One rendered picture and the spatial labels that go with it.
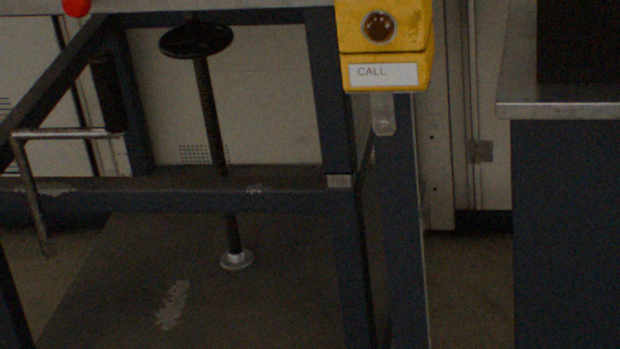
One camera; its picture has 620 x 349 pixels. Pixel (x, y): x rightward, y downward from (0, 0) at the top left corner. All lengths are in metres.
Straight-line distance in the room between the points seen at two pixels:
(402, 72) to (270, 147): 1.17
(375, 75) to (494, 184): 1.13
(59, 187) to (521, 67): 0.67
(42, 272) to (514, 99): 1.40
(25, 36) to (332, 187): 0.96
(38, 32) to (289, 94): 0.50
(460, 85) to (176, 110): 0.57
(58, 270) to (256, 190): 0.95
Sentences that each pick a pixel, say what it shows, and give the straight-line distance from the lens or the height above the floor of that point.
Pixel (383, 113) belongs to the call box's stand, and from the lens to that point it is 1.04.
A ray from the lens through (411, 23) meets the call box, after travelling 0.97.
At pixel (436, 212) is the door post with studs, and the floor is 0.04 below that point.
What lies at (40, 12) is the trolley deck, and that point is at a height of 0.80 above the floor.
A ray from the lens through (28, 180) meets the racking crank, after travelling 1.44.
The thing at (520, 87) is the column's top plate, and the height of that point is 0.75.
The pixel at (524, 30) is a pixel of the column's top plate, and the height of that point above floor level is 0.75.
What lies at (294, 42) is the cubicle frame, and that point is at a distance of 2.03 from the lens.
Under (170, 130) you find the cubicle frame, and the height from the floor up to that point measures 0.24.
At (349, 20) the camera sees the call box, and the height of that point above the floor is 0.88.
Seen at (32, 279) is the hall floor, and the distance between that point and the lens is 2.29.
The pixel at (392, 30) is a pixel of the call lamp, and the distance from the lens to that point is 0.97.
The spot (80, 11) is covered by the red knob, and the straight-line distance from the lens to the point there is 1.27.
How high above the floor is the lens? 1.27
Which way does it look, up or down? 32 degrees down
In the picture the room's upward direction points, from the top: 8 degrees counter-clockwise
